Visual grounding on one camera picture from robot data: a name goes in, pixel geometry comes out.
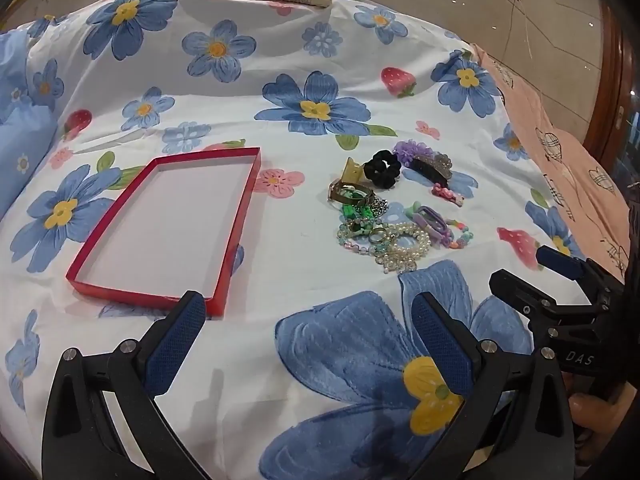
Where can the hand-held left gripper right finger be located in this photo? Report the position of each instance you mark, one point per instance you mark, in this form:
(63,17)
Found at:
(442,350)

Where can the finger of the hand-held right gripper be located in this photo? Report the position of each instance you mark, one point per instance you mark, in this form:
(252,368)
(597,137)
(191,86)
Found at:
(557,262)
(520,295)

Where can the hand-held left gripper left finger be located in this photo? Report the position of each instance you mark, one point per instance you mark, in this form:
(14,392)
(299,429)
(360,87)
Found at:
(175,345)

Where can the purple hair clip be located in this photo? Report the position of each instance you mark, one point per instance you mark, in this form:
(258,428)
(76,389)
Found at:
(440,232)

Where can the red shallow box tray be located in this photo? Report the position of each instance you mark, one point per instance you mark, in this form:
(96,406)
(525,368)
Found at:
(165,225)

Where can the small pink hair clip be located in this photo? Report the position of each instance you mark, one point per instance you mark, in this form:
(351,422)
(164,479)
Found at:
(445,193)

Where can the black scrunchie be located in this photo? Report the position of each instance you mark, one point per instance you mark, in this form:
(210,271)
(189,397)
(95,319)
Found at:
(371,167)

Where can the yellow hair claw clip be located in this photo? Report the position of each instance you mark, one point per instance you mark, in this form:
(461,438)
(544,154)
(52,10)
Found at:
(352,172)

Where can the person's right hand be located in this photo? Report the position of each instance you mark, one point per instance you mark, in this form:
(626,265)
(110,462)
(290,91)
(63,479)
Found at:
(584,410)

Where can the pink printed blanket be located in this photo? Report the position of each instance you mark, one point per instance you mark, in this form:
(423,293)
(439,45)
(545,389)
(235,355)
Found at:
(560,160)

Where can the mint green bow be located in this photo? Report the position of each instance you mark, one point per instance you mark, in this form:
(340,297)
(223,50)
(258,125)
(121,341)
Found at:
(414,208)

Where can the grey rhinestone hair claw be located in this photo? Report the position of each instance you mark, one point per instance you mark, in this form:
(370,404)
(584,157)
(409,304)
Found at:
(444,162)

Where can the black glitter hair clip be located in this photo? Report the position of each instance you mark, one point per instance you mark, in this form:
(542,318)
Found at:
(427,170)

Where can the purple flower hair accessory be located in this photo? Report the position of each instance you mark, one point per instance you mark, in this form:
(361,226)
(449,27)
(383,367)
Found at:
(412,150)

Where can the white blue floral bedsheet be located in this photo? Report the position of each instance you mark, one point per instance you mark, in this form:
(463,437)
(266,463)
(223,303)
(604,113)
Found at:
(225,110)

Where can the light blue floral cloth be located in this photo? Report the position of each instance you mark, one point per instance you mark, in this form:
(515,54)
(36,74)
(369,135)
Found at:
(20,125)

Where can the brown wooden door frame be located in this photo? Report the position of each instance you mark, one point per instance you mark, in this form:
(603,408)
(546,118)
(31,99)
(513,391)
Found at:
(615,85)

